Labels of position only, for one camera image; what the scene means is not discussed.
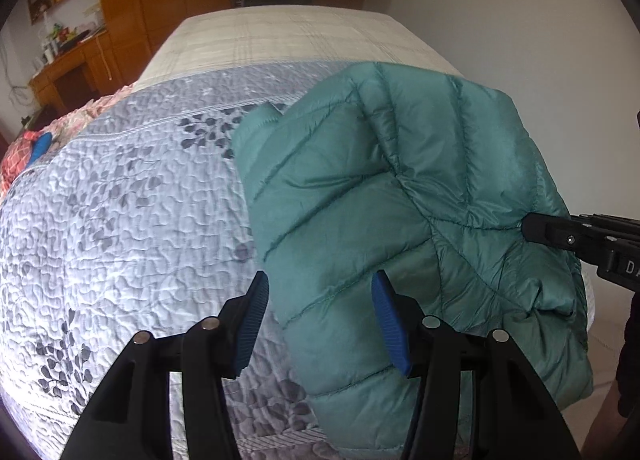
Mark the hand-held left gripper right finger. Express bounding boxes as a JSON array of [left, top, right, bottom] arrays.
[[371, 270, 573, 460]]

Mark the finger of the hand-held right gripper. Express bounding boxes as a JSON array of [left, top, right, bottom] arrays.
[[520, 212, 617, 267], [577, 213, 640, 241]]

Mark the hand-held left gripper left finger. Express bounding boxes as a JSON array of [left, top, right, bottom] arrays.
[[60, 270, 271, 460]]

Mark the green puffer jacket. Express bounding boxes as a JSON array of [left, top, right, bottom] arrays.
[[231, 61, 596, 453]]

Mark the grey quilted leaf-print bedspread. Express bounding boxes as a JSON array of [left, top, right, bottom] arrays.
[[0, 60, 596, 460]]

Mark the person's leg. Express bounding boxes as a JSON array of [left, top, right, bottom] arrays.
[[582, 380, 640, 460]]

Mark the pink floral satin quilt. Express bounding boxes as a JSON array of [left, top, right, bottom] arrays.
[[0, 82, 133, 195]]

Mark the blue cloth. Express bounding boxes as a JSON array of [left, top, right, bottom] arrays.
[[27, 134, 53, 165]]

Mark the red plaid cloth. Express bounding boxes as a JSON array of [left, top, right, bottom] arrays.
[[0, 127, 56, 181]]

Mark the beige bed sheet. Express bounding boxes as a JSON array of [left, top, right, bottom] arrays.
[[135, 7, 463, 93]]

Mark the brown wooden desk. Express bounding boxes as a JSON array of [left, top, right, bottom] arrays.
[[27, 30, 118, 115]]

